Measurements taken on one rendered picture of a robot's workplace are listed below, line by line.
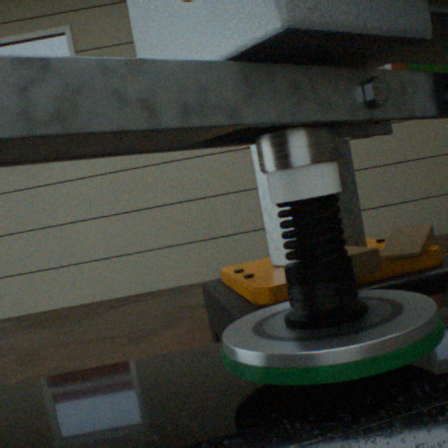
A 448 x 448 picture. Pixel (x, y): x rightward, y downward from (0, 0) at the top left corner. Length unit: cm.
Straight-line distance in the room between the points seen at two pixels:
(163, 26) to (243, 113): 15
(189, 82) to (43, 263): 644
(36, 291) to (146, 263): 139
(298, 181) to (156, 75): 18
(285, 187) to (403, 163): 656
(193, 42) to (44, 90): 18
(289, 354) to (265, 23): 26
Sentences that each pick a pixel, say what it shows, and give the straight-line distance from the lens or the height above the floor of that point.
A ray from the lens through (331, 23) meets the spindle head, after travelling 44.
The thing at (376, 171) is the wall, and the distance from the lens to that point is 692.
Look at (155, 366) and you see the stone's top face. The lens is 69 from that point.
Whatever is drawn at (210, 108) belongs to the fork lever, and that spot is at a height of 106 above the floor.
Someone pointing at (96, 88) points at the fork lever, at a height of 108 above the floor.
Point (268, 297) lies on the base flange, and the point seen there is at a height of 76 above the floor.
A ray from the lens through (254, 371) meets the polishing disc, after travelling 48.
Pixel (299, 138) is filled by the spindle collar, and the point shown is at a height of 104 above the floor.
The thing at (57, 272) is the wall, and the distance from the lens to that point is 677.
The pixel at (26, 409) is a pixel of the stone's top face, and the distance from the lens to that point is 66.
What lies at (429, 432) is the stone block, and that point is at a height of 77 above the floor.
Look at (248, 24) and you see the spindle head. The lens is 43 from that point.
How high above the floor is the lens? 100
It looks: 4 degrees down
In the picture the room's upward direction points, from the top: 10 degrees counter-clockwise
